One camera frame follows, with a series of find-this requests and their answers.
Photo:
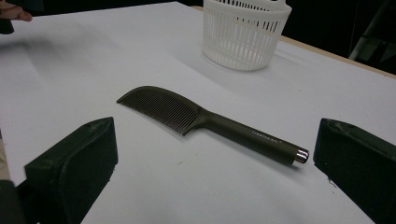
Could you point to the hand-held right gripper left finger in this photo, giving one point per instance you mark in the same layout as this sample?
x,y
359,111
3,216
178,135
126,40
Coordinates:
x,y
74,165

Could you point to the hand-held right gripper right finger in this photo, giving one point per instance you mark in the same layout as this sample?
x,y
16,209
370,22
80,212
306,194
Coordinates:
x,y
358,161

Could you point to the dark brown comb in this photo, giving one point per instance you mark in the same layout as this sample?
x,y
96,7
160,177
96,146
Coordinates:
x,y
233,130

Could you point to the white slotted plastic basket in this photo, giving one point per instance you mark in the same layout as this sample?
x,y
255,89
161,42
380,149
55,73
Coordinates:
x,y
243,46

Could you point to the metal stand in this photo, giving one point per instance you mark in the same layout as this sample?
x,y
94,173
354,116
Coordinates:
x,y
373,46

